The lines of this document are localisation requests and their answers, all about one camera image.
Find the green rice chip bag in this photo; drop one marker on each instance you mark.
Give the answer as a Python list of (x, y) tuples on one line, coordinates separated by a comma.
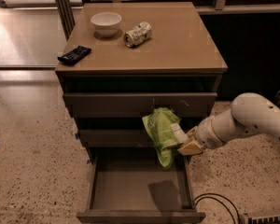
[(162, 126)]

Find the open bottom drawer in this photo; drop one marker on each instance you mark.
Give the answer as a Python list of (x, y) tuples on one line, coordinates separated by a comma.
[(129, 186)]

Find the middle drawer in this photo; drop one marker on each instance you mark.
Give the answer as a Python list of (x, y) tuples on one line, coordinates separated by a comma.
[(115, 138)]

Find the black snack bar packet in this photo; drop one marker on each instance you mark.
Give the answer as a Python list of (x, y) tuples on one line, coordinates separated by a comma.
[(74, 56)]

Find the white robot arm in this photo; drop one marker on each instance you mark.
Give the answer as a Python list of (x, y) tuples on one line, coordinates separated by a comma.
[(249, 115)]

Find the crushed white green can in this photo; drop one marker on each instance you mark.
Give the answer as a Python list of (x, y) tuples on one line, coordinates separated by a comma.
[(138, 35)]

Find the grey power strip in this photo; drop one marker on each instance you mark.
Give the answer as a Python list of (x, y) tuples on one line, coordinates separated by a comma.
[(246, 219)]

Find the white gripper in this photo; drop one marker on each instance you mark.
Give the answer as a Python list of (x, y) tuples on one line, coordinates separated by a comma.
[(204, 132)]

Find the top drawer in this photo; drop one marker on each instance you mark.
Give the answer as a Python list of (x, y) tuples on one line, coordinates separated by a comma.
[(134, 105)]

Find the brown drawer cabinet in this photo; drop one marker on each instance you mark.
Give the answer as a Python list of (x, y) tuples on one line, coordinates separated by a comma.
[(180, 56)]

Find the white bowl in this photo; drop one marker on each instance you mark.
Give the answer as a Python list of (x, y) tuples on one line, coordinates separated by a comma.
[(106, 24)]

